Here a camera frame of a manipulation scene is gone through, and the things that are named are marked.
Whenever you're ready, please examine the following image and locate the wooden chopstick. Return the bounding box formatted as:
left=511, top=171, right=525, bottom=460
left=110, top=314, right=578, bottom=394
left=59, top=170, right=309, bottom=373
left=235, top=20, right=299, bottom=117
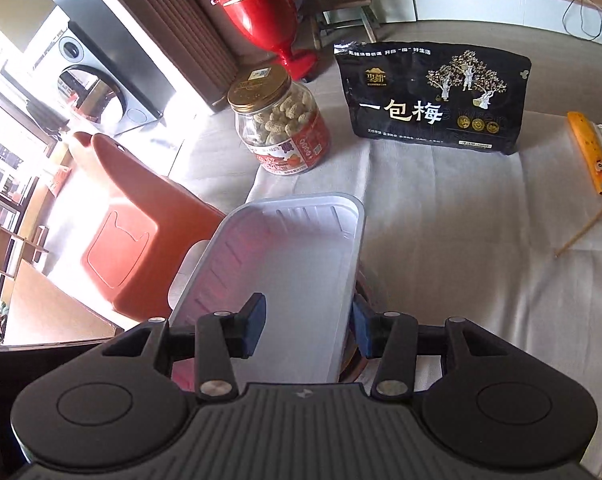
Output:
left=554, top=205, right=602, bottom=257

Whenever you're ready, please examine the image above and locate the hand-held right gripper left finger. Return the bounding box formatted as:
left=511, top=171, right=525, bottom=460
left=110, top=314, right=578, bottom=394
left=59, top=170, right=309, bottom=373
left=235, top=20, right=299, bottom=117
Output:
left=103, top=292, right=268, bottom=402

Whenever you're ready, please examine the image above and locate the orange snack packet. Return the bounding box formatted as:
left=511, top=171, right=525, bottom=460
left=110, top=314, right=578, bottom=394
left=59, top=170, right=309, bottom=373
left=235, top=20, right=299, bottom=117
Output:
left=567, top=111, right=602, bottom=207

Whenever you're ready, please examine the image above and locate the white tablecloth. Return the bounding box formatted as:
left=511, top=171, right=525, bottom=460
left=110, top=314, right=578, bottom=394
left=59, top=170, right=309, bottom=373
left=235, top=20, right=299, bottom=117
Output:
left=245, top=132, right=602, bottom=480

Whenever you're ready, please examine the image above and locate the peanut jar with gold lid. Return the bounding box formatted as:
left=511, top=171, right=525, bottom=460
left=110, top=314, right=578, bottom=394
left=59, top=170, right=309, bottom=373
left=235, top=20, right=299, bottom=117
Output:
left=227, top=65, right=332, bottom=176

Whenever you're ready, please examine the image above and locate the black snack bag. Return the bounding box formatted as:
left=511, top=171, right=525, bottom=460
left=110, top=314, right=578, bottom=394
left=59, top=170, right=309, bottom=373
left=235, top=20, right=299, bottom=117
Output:
left=334, top=41, right=533, bottom=157

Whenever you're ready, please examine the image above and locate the orange plastic stool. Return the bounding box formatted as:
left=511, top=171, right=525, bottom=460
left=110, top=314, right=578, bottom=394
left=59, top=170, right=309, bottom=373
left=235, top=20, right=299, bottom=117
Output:
left=72, top=131, right=228, bottom=322

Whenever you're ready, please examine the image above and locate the white plastic tray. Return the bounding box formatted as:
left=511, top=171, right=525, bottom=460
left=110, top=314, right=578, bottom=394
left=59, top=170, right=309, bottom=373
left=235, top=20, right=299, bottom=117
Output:
left=167, top=191, right=366, bottom=384

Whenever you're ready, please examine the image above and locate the wooden rack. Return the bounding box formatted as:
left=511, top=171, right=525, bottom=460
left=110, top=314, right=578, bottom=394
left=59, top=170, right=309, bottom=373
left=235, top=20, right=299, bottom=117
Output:
left=0, top=224, right=50, bottom=282

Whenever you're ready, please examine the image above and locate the red goblet-shaped container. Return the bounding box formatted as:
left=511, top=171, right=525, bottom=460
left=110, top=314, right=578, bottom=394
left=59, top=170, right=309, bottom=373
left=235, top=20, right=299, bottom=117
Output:
left=212, top=0, right=323, bottom=81

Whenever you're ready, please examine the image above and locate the dark wooden stool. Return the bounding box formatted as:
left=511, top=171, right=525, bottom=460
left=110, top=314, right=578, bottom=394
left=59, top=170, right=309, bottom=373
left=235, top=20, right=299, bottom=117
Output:
left=310, top=0, right=380, bottom=45

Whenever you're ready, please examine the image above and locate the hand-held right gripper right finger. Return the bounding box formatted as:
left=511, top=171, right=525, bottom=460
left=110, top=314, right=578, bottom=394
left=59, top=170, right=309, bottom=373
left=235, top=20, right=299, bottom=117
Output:
left=351, top=295, right=503, bottom=397

